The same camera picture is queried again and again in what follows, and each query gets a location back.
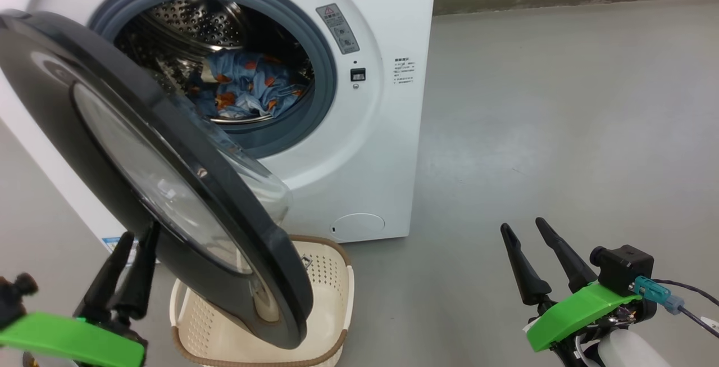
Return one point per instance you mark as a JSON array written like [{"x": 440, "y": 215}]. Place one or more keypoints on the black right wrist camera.
[{"x": 626, "y": 268}]

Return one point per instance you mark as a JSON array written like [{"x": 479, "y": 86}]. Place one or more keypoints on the blue cartoon print garment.
[{"x": 247, "y": 86}]

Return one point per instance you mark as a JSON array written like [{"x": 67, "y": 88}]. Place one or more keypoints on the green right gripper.
[{"x": 573, "y": 313}]

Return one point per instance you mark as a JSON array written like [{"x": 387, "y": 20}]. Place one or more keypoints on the washing machine glass door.
[{"x": 185, "y": 187}]

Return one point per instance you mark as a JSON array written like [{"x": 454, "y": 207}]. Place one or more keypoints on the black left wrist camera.
[{"x": 11, "y": 299}]

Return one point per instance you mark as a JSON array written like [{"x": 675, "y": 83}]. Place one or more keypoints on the blue QR code sticker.
[{"x": 112, "y": 243}]

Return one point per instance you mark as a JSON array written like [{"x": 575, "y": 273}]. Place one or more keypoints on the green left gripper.
[{"x": 73, "y": 339}]

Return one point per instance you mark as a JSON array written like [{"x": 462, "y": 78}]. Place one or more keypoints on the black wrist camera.
[
  {"x": 11, "y": 299},
  {"x": 626, "y": 268}
]

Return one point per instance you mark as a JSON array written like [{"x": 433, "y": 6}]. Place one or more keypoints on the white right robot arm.
[{"x": 635, "y": 353}]

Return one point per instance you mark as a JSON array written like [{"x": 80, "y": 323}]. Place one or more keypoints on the grey warning sticker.
[{"x": 338, "y": 28}]

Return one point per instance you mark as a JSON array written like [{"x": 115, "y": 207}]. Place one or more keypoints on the round white filter cover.
[{"x": 358, "y": 226}]

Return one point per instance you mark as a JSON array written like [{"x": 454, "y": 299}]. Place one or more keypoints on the cream perforated laundry basket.
[{"x": 328, "y": 282}]

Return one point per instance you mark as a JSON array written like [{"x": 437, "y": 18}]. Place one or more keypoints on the white front-load washing machine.
[{"x": 365, "y": 159}]

